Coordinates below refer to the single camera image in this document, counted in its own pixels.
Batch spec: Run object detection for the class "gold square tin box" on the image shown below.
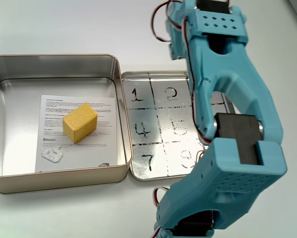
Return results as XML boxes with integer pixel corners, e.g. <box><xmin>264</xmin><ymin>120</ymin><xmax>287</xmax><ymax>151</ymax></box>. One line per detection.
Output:
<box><xmin>0</xmin><ymin>53</ymin><xmax>134</xmax><ymax>195</ymax></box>

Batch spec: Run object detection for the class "silver tin lid with numbers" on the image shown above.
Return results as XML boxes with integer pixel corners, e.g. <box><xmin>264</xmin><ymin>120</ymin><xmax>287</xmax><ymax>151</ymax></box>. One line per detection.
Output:
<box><xmin>120</xmin><ymin>70</ymin><xmax>238</xmax><ymax>182</ymax></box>

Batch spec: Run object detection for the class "white printed paper sheet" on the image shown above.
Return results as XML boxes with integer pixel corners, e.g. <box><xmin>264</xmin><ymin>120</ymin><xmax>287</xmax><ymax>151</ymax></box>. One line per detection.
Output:
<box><xmin>35</xmin><ymin>94</ymin><xmax>119</xmax><ymax>173</ymax></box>

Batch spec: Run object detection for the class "small white plastic piece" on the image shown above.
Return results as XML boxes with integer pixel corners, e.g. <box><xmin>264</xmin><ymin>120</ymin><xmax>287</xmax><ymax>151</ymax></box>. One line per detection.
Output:
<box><xmin>40</xmin><ymin>145</ymin><xmax>64</xmax><ymax>164</ymax></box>

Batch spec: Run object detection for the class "yellow block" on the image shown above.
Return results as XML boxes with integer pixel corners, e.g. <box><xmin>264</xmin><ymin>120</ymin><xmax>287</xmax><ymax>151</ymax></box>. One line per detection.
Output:
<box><xmin>62</xmin><ymin>102</ymin><xmax>98</xmax><ymax>144</ymax></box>

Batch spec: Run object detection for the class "red white black servo cable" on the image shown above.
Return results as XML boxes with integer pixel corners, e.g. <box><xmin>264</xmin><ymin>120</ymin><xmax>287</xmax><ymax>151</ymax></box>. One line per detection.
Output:
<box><xmin>151</xmin><ymin>0</ymin><xmax>188</xmax><ymax>43</ymax></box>
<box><xmin>152</xmin><ymin>187</ymin><xmax>171</xmax><ymax>238</ymax></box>

